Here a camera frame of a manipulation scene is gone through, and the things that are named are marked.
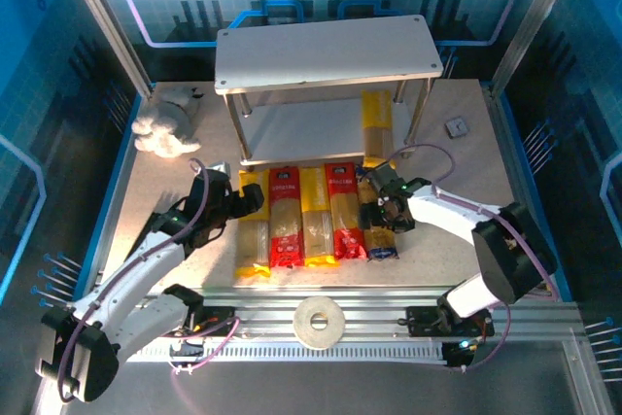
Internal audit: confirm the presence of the grey tape roll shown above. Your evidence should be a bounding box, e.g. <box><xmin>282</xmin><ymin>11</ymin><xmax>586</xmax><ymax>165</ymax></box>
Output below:
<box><xmin>293</xmin><ymin>295</ymin><xmax>347</xmax><ymax>351</ymax></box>

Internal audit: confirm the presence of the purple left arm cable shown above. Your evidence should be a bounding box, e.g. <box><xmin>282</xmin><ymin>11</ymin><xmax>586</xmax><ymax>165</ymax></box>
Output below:
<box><xmin>55</xmin><ymin>156</ymin><xmax>243</xmax><ymax>405</ymax></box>

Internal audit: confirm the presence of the white plush toy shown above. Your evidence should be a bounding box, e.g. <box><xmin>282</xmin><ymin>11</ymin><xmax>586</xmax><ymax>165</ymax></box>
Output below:
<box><xmin>131</xmin><ymin>86</ymin><xmax>208</xmax><ymax>159</ymax></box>

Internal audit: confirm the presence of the aluminium mounting rail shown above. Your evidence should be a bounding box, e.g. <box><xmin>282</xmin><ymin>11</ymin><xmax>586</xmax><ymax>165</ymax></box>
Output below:
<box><xmin>57</xmin><ymin>286</ymin><xmax>584</xmax><ymax>344</ymax></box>

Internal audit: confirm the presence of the small grey square object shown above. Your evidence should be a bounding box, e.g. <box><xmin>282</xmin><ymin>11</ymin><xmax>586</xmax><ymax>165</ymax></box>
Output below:
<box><xmin>445</xmin><ymin>117</ymin><xmax>469</xmax><ymax>140</ymax></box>

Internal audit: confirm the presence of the white slotted cable duct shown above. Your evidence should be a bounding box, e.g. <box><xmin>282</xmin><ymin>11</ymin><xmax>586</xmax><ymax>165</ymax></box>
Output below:
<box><xmin>128</xmin><ymin>339</ymin><xmax>451</xmax><ymax>365</ymax></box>

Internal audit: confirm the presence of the red spaghetti pack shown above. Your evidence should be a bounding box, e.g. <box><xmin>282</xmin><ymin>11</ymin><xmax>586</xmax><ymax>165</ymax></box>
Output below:
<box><xmin>267</xmin><ymin>166</ymin><xmax>306</xmax><ymax>270</ymax></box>
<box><xmin>324</xmin><ymin>161</ymin><xmax>368</xmax><ymax>261</ymax></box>

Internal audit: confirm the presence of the yellow spaghetti pack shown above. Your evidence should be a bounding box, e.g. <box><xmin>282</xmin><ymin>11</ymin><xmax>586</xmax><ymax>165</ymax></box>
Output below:
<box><xmin>298</xmin><ymin>166</ymin><xmax>341</xmax><ymax>269</ymax></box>
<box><xmin>234</xmin><ymin>169</ymin><xmax>272</xmax><ymax>281</ymax></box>
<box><xmin>361</xmin><ymin>88</ymin><xmax>396</xmax><ymax>169</ymax></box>

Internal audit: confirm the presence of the blue brown spaghetti pack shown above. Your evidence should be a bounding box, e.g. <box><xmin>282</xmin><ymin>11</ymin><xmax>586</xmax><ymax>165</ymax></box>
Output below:
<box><xmin>356</xmin><ymin>165</ymin><xmax>400</xmax><ymax>262</ymax></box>

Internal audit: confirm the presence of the white two-tier metal shelf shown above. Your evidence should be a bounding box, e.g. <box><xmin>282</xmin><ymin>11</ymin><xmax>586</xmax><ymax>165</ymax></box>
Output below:
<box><xmin>214</xmin><ymin>14</ymin><xmax>445</xmax><ymax>172</ymax></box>

